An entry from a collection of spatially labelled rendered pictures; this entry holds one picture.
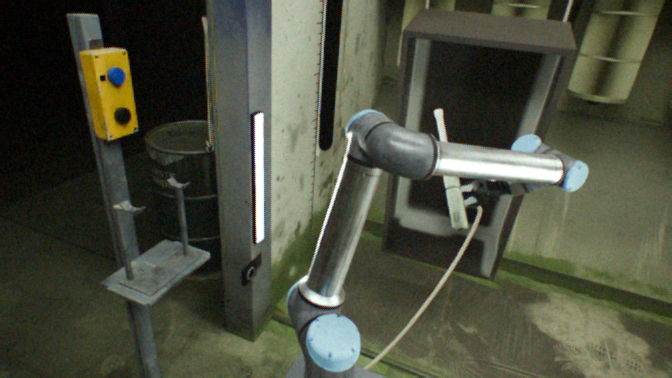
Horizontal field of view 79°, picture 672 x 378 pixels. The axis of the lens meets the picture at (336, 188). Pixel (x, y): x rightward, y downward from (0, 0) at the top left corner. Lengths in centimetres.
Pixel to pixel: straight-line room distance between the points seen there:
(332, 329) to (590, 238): 231
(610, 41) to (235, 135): 215
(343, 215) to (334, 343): 35
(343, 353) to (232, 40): 117
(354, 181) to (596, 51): 208
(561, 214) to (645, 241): 50
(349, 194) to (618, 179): 245
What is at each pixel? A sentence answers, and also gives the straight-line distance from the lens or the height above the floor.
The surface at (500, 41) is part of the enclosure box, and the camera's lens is 165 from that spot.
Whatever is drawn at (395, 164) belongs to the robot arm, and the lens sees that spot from 98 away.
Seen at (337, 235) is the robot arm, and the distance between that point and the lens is 116.
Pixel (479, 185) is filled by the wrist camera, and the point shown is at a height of 119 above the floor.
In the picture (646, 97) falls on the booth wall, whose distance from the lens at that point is 339.
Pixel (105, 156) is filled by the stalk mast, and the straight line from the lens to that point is 153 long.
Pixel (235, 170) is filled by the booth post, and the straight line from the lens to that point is 185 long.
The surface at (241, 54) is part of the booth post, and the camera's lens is 168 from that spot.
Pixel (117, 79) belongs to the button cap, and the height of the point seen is 147.
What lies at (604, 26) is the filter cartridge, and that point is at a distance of 291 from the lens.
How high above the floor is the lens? 177
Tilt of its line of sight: 27 degrees down
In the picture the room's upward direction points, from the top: 5 degrees clockwise
